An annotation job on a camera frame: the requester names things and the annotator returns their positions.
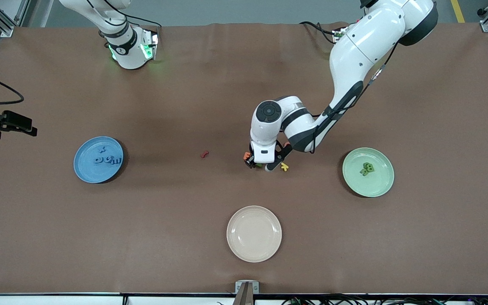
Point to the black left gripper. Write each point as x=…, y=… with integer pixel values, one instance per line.
x=250, y=160

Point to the green foam letter u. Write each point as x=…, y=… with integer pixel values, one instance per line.
x=365, y=173

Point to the blue foam letter a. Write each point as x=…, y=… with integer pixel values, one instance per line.
x=96, y=160

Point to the blue foam letter G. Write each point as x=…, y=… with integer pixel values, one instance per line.
x=105, y=160

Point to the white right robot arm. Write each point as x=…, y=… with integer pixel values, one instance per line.
x=129, y=55

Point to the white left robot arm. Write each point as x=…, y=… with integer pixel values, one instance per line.
x=362, y=42

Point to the yellow foam letter K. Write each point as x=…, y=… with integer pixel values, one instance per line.
x=284, y=167

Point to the beige plate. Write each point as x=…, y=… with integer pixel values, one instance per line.
x=254, y=234

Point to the green plate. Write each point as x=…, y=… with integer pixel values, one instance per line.
x=375, y=182

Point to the blue plate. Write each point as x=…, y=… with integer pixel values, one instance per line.
x=100, y=173

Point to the brown table cover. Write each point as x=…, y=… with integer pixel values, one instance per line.
x=184, y=233

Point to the grey metal camera bracket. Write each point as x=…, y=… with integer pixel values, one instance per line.
x=247, y=290

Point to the white table edge rail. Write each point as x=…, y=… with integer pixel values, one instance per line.
x=57, y=300

